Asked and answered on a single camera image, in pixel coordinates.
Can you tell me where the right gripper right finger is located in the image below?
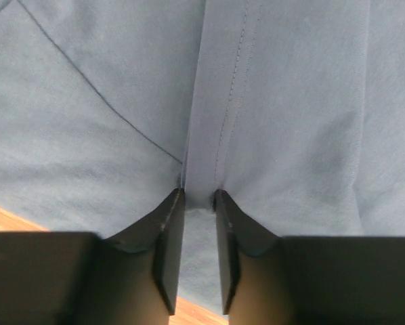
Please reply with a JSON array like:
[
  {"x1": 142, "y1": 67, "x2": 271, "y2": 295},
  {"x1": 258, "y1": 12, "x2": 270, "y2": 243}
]
[{"x1": 213, "y1": 190, "x2": 405, "y2": 324}]

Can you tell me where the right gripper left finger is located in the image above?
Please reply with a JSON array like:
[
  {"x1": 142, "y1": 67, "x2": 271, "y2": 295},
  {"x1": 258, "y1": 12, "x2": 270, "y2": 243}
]
[{"x1": 0, "y1": 189, "x2": 185, "y2": 324}]

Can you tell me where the blue-grey t shirt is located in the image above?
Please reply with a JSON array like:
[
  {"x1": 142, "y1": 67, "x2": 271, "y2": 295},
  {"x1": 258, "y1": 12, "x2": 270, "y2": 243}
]
[{"x1": 0, "y1": 1, "x2": 405, "y2": 312}]

